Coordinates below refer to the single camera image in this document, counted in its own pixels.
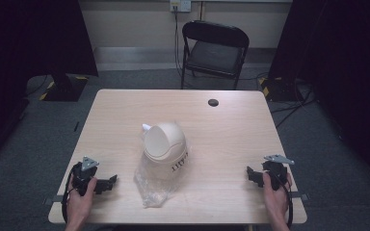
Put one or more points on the black curtain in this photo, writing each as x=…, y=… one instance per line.
x=29, y=48
x=340, y=64

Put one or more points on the black folding chair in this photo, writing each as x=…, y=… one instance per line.
x=213, y=57

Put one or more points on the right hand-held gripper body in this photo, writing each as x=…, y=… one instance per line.
x=274, y=171

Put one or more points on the person's left hand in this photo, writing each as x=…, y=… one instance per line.
x=78, y=205

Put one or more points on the person's right hand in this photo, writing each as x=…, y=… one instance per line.
x=277, y=200

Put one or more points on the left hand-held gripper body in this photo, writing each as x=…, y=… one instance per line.
x=84, y=174

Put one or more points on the clear plastic bag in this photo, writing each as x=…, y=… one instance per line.
x=154, y=189

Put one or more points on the cream swing-lid trash can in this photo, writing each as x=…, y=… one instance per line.
x=165, y=147

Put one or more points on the black stand base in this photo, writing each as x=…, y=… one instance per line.
x=66, y=88
x=279, y=89

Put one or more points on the metal bar under table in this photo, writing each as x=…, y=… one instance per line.
x=52, y=200

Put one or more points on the white wall socket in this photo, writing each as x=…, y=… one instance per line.
x=180, y=5

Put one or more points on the small black floor item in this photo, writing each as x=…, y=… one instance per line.
x=76, y=126

